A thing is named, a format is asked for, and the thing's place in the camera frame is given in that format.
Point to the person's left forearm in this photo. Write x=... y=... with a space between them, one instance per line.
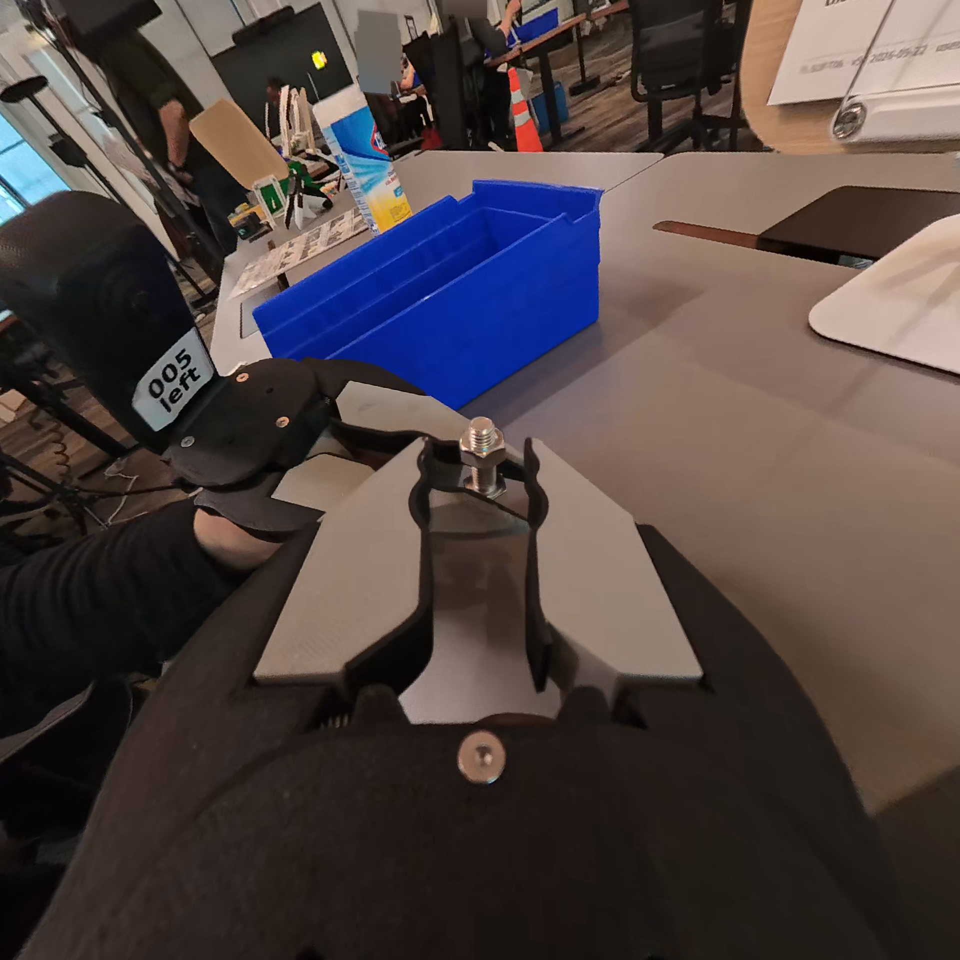
x=97 y=615

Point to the blue plastic bin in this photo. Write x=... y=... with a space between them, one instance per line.
x=450 y=330

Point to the steel hex bolt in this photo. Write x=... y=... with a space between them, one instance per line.
x=484 y=429

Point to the small green sign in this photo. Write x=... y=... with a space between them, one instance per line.
x=270 y=199

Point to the black wall screen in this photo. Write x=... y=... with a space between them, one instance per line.
x=285 y=60

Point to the printed instruction sheet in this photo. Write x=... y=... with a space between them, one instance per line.
x=862 y=60

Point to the steel hex nut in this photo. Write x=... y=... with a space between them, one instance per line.
x=480 y=447

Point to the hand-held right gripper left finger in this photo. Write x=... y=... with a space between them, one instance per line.
x=352 y=585

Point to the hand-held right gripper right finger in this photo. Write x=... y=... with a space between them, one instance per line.
x=607 y=585

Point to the black office chair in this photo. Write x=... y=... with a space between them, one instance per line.
x=675 y=60

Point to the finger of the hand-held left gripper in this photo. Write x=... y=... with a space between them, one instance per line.
x=397 y=409
x=322 y=484

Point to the printed paper strip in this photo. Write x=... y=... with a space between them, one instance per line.
x=300 y=251

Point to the wooden board stand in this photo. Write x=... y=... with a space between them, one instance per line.
x=240 y=139

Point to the white disinfecting wipes canister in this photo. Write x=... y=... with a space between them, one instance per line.
x=367 y=172

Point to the orange traffic cone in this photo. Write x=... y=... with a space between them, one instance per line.
x=525 y=120

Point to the person's left hand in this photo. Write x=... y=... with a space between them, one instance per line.
x=232 y=536

